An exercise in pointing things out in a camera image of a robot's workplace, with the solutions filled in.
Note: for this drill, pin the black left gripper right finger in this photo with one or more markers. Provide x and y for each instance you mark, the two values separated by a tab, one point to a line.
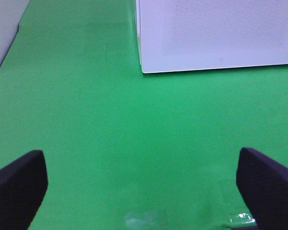
263	185

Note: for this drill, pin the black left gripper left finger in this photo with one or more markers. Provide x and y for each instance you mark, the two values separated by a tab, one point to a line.
23	185

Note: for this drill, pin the white microwave door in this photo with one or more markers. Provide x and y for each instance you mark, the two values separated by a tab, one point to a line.
183	35

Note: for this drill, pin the clear tape patch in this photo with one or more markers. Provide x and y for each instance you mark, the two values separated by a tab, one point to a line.
242	220
149	220

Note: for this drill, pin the green table cloth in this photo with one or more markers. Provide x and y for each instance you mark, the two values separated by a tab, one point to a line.
116	140

